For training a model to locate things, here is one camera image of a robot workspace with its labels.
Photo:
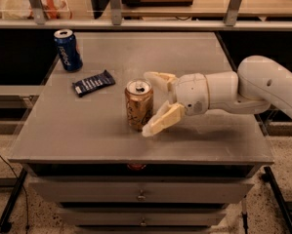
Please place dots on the dark blue snack wrapper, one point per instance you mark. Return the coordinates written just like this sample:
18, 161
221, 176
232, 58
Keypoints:
93, 83

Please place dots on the grey drawer cabinet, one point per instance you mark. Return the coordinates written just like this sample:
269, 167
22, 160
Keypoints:
81, 154

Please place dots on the orange soda can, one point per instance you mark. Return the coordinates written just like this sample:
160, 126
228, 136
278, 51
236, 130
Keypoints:
139, 103

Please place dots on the blue Pepsi can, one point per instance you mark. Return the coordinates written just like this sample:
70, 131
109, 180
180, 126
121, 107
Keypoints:
66, 44

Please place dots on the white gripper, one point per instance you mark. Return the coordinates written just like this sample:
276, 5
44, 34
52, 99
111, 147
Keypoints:
190, 93

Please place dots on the drawer knob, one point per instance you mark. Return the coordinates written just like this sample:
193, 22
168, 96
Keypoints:
141, 196
143, 222

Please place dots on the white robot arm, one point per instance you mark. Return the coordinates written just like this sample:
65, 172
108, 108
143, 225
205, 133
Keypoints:
257, 84

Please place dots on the orange white plastic bag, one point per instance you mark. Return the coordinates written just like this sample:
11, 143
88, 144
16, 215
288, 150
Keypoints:
42, 10

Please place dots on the lower drawer knob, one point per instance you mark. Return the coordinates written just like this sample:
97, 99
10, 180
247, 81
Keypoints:
143, 222

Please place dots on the upper drawer knob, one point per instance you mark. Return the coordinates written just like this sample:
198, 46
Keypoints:
141, 196

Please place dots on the metal shelf rail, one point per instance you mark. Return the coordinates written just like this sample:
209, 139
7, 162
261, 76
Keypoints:
201, 15

